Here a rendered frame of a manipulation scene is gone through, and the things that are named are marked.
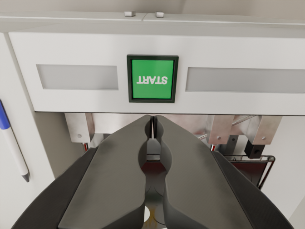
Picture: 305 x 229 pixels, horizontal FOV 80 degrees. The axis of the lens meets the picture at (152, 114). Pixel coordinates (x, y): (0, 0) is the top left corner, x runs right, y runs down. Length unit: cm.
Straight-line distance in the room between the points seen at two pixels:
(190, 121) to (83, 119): 19
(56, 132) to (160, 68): 20
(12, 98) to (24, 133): 5
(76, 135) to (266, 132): 33
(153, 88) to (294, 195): 59
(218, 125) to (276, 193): 40
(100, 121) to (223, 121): 22
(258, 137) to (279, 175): 27
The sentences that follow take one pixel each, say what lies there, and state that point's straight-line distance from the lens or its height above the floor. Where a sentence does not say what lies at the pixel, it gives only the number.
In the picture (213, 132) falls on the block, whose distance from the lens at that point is 33.
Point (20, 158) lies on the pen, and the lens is 32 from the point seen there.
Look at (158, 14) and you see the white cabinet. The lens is 55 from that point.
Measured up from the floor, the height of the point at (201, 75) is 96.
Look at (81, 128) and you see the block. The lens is 33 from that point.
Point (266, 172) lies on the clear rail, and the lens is 46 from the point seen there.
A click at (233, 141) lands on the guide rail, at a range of 44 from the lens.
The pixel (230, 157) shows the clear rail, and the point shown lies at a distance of 40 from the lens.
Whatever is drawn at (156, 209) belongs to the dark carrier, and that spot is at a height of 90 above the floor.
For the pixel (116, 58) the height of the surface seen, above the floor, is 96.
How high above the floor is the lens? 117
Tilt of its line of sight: 60 degrees down
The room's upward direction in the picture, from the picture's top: 179 degrees clockwise
